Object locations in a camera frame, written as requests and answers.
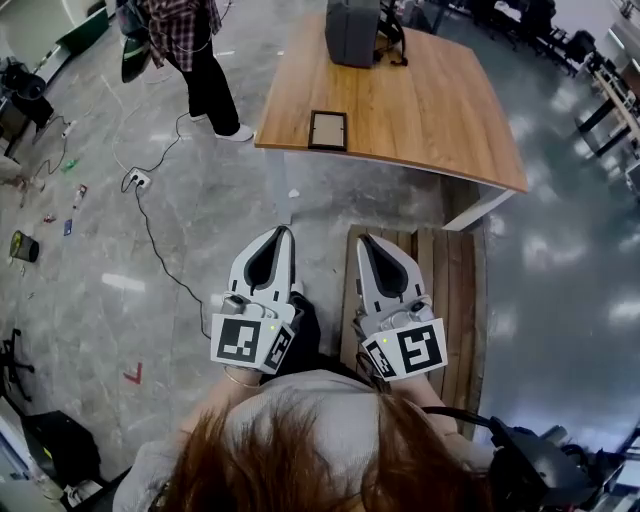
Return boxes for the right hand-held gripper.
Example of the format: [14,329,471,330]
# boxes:
[355,233,449,383]

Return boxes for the long black power cable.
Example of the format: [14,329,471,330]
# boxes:
[133,184,214,340]

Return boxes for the dark green helmet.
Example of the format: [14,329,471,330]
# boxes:
[121,33,151,84]

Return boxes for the person's black trousers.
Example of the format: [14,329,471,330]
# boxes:
[259,291,374,387]

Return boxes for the grey backpack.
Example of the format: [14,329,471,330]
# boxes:
[324,0,382,70]

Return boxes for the person's left forearm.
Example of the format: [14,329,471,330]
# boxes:
[178,363,262,439]

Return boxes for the black picture frame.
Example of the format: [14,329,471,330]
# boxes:
[307,110,349,152]

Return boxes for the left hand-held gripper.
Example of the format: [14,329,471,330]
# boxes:
[209,226,297,375]

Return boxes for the slatted wooden bench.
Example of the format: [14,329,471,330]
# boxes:
[339,224,489,441]

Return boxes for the desk with black legs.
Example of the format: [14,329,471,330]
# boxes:
[573,47,640,160]

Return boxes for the black shoulder bag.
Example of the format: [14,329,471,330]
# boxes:
[422,405,596,512]

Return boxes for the person's grey top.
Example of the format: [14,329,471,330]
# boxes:
[114,369,496,512]

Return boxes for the thin bracelet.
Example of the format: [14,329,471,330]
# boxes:
[222,365,262,390]

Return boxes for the person's right forearm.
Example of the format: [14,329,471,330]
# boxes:
[393,374,454,419]

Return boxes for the white cable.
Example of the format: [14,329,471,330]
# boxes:
[110,97,169,174]

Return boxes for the black box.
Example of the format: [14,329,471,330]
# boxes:
[22,409,102,490]

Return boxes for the black office chair base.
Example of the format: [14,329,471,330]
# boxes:
[0,328,37,402]

